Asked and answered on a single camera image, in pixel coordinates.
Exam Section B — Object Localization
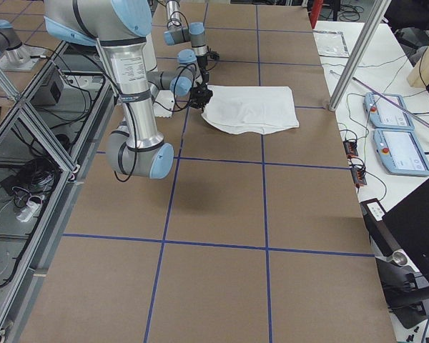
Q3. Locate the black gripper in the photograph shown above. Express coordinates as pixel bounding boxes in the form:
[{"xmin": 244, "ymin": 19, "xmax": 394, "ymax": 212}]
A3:
[
  {"xmin": 195, "ymin": 48, "xmax": 220, "ymax": 88},
  {"xmin": 189, "ymin": 84, "xmax": 213, "ymax": 113}
]

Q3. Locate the white long-sleeve printed shirt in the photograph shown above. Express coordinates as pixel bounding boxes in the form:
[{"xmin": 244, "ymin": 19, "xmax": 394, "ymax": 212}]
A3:
[{"xmin": 202, "ymin": 86, "xmax": 300, "ymax": 135}]

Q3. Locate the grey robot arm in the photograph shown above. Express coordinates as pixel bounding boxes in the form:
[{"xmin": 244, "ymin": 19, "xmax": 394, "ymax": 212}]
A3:
[
  {"xmin": 164, "ymin": 1, "xmax": 220, "ymax": 84},
  {"xmin": 44, "ymin": 1, "xmax": 212, "ymax": 179}
]

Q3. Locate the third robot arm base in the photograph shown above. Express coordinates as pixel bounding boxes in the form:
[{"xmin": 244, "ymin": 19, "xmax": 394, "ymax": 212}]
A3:
[{"xmin": 0, "ymin": 19, "xmax": 39, "ymax": 71}]

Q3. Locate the plastic document sleeve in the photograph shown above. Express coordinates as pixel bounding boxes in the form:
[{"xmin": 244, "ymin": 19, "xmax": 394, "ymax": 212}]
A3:
[{"xmin": 313, "ymin": 30, "xmax": 350, "ymax": 58}]

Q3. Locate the red electronics board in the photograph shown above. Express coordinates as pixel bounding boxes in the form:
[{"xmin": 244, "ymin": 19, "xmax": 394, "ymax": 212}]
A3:
[
  {"xmin": 343, "ymin": 140, "xmax": 359, "ymax": 158},
  {"xmin": 350, "ymin": 166, "xmax": 368, "ymax": 188}
]

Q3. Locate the blue teach pendant far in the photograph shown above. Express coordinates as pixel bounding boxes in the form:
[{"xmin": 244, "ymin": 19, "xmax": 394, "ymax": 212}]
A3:
[{"xmin": 364, "ymin": 92, "xmax": 415, "ymax": 131}]

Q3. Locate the blue teach pendant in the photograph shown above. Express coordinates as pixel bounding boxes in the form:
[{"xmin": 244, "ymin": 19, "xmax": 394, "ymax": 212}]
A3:
[
  {"xmin": 373, "ymin": 129, "xmax": 429, "ymax": 177},
  {"xmin": 364, "ymin": 92, "xmax": 415, "ymax": 131}
]

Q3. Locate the blue teach pendant near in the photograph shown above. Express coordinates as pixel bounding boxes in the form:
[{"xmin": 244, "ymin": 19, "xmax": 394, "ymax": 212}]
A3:
[{"xmin": 373, "ymin": 129, "xmax": 429, "ymax": 177}]

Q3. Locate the metal reacher grabber stick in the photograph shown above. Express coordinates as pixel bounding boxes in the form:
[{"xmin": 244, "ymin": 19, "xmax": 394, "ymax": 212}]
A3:
[{"xmin": 351, "ymin": 76, "xmax": 429, "ymax": 129}]

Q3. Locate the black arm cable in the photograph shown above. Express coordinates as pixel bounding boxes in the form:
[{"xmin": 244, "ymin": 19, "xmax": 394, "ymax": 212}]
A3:
[{"xmin": 112, "ymin": 96, "xmax": 144, "ymax": 183}]

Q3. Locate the aluminium frame rail structure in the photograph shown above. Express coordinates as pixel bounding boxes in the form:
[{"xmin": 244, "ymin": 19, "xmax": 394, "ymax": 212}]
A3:
[{"xmin": 0, "ymin": 43, "xmax": 114, "ymax": 342}]

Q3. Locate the aluminium frame post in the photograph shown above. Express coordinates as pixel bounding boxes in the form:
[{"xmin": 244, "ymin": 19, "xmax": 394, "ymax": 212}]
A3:
[{"xmin": 327, "ymin": 0, "xmax": 391, "ymax": 111}]

